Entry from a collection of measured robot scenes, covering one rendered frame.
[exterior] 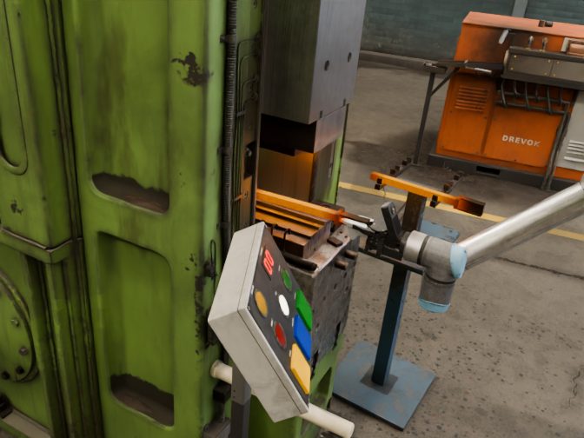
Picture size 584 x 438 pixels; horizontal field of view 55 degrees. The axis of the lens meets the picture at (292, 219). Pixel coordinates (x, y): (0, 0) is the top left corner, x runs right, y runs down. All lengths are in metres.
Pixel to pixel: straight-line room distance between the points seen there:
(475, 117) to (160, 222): 3.99
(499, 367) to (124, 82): 2.22
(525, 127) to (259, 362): 4.32
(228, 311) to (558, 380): 2.25
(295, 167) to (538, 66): 3.21
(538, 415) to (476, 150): 2.94
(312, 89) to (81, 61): 0.58
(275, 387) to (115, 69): 0.88
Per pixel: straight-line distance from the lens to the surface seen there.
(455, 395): 2.75
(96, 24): 1.53
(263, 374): 1.11
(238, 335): 1.06
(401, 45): 9.25
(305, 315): 1.32
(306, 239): 1.69
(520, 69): 4.91
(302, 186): 2.00
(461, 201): 1.97
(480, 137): 5.20
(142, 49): 1.45
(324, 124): 1.55
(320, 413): 1.62
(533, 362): 3.10
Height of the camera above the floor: 1.81
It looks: 27 degrees down
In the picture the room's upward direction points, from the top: 5 degrees clockwise
